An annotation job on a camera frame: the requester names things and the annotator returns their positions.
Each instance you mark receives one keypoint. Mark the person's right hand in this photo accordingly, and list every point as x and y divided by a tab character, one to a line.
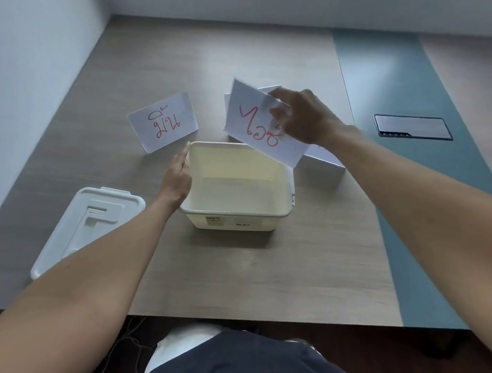
311	120

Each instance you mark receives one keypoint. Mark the person's left hand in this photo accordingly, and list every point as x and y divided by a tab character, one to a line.
176	184

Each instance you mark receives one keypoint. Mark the person's right fingers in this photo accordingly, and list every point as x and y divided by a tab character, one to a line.
280	112

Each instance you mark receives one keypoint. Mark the person's left fingers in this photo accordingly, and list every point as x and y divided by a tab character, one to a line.
182	155

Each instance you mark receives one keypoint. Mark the large white red-lettered card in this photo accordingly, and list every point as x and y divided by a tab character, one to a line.
254	126

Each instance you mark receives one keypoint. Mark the cream plastic storage container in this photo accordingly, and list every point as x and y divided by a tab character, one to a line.
236	192

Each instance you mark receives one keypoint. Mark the person's right forearm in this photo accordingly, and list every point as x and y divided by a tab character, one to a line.
427	217

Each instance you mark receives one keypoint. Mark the person's left forearm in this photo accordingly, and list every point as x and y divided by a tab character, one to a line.
79	288

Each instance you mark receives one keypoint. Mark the small white red-lettered card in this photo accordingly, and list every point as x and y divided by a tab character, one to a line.
164	121

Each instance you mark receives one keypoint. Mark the white cardboard box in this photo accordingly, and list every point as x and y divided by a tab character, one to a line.
323	167

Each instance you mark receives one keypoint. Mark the white plastic container lid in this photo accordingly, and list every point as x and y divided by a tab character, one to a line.
82	226

